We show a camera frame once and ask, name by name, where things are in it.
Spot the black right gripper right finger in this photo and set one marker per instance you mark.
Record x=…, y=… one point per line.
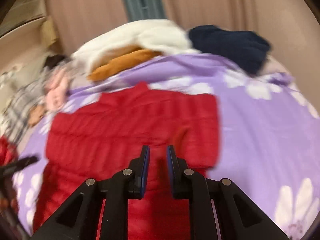
x=218, y=209

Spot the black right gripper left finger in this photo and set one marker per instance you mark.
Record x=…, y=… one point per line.
x=99, y=209

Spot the red quilted down jacket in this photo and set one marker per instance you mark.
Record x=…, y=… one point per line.
x=100, y=139

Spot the tan small garment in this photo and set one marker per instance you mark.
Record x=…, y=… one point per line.
x=36, y=114

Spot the plaid grey white cloth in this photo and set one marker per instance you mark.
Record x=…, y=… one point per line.
x=14, y=118

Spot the purple floral bed sheet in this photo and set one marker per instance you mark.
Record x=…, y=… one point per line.
x=270, y=132

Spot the pink folded garment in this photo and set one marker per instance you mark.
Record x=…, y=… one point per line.
x=56, y=88

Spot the black garment by pillow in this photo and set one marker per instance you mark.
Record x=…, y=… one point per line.
x=53, y=61

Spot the orange folded garment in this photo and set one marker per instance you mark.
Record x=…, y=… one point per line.
x=119, y=60

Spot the navy blue folded garment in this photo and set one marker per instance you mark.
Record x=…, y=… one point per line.
x=245, y=48

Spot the white fleece garment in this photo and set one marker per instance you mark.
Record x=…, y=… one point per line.
x=160, y=35

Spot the beige curtain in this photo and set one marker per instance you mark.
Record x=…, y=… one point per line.
x=291, y=27

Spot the grey window frame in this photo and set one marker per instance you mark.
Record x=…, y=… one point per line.
x=141, y=0

